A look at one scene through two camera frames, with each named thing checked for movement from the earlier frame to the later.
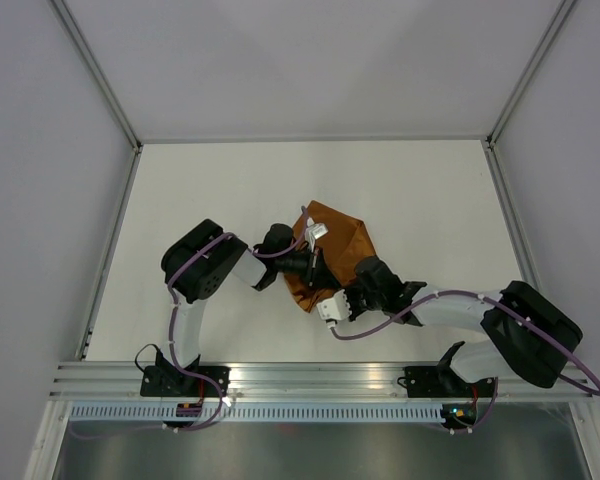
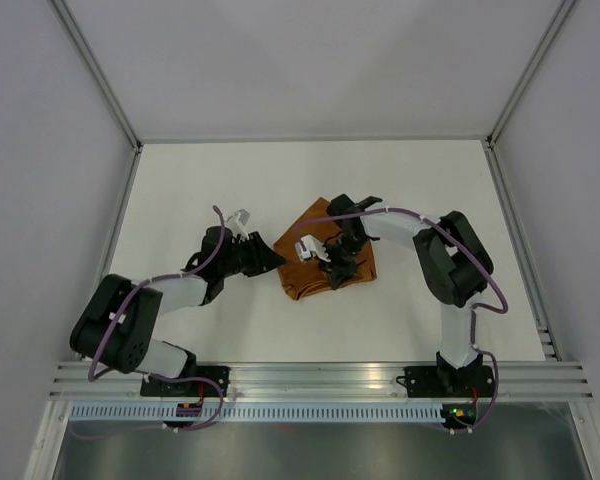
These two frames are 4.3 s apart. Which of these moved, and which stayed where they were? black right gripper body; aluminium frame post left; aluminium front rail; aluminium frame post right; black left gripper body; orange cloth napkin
Moved: black left gripper body; orange cloth napkin; black right gripper body
Stayed: aluminium frame post right; aluminium frame post left; aluminium front rail
